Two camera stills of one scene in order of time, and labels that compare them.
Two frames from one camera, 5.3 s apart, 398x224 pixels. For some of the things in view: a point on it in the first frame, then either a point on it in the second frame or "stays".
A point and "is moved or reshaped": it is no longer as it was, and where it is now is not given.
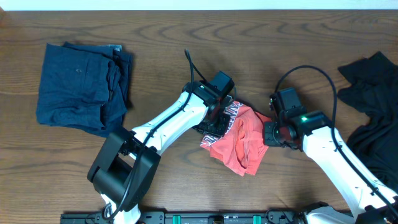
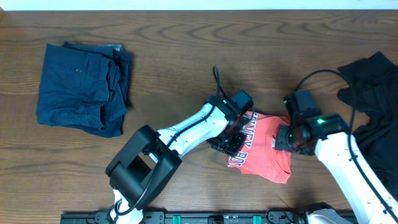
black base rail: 271,216 stays
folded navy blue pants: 84,87 stays
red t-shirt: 242,147 is moved or reshaped
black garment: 374,89 stays
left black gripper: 211,127 -> 227,145
